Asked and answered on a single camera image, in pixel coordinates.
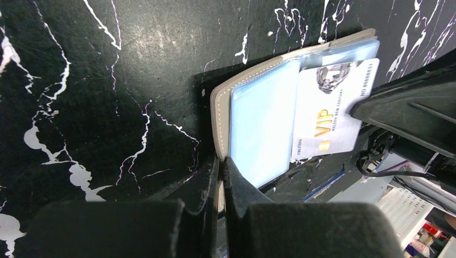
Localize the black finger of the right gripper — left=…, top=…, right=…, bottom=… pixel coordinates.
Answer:
left=350, top=51, right=455, bottom=158

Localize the white VIP credit card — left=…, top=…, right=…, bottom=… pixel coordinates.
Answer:
left=291, top=58, right=380, bottom=160

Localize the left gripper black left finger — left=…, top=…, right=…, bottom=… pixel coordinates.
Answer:
left=15, top=156, right=219, bottom=257

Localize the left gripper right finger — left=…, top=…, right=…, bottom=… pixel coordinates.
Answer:
left=223, top=157, right=402, bottom=257

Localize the grey card holder wallet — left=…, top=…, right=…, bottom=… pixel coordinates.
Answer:
left=210, top=28, right=379, bottom=188

